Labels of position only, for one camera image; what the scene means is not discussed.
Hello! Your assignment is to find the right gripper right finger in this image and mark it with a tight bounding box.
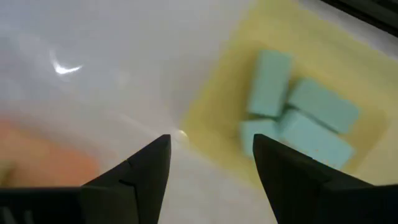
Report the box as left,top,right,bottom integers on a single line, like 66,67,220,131
252,133,374,224

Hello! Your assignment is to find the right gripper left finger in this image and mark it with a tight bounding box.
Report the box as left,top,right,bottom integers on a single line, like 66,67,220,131
82,134,172,224

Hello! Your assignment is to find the teal rectangular block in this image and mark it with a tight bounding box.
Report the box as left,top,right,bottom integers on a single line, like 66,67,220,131
247,49,293,118
278,108,355,170
287,77,360,134

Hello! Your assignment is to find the small teal square block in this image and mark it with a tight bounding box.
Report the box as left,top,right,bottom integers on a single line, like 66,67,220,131
239,119,280,156

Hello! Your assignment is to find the orange plastic container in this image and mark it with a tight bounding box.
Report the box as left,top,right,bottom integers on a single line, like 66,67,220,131
0,116,102,188

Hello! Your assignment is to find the white table sheet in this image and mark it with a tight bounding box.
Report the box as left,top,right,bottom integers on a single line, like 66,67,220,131
0,0,398,224

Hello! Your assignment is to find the yellow plastic container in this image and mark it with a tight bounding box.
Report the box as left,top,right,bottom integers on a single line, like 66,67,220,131
180,0,398,190

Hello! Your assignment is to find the black aluminium table frame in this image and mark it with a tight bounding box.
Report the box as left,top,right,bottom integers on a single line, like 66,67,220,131
320,0,398,37

